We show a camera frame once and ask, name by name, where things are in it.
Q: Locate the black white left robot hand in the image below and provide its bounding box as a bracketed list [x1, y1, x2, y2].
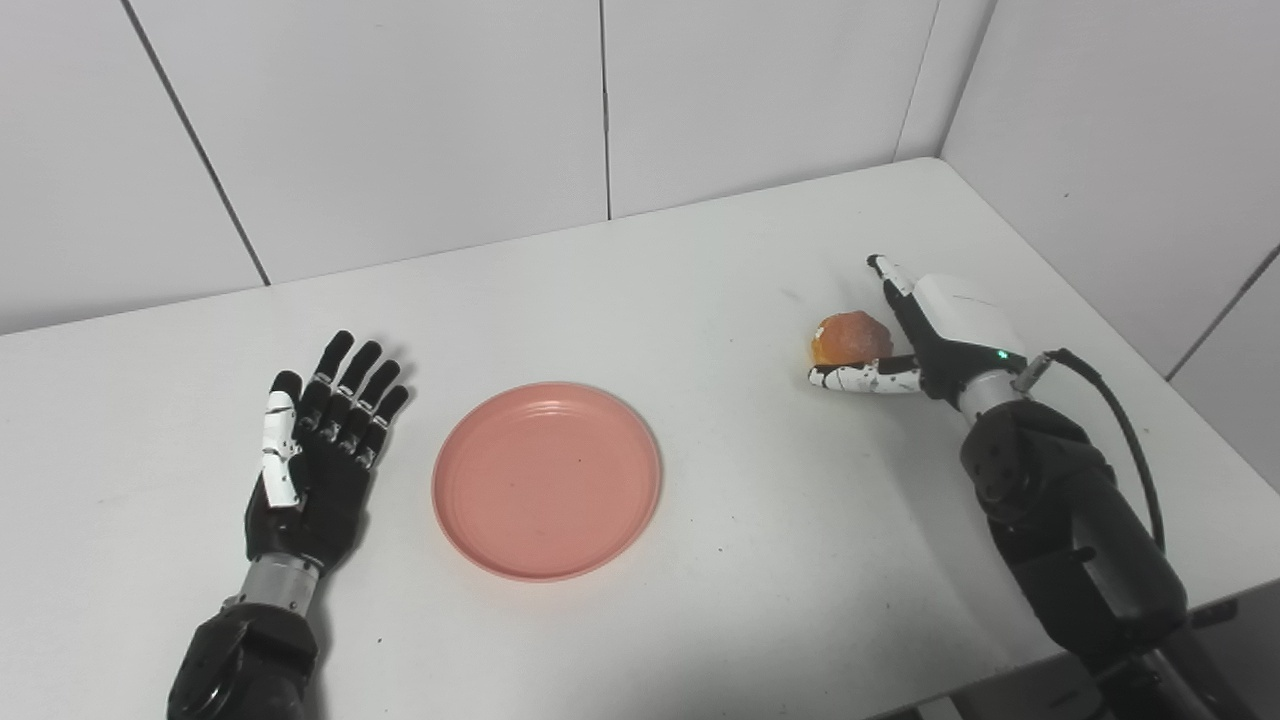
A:
[243, 330, 411, 577]

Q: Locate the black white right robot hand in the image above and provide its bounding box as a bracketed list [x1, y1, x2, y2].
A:
[808, 254, 1031, 406]

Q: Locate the orange cream puff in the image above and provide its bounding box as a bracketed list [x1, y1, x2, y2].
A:
[809, 311, 895, 367]

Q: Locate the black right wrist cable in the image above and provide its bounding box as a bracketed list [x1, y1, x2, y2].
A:
[1012, 348, 1167, 556]

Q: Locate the pink round plate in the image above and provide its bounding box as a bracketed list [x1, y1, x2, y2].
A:
[431, 381, 663, 582]

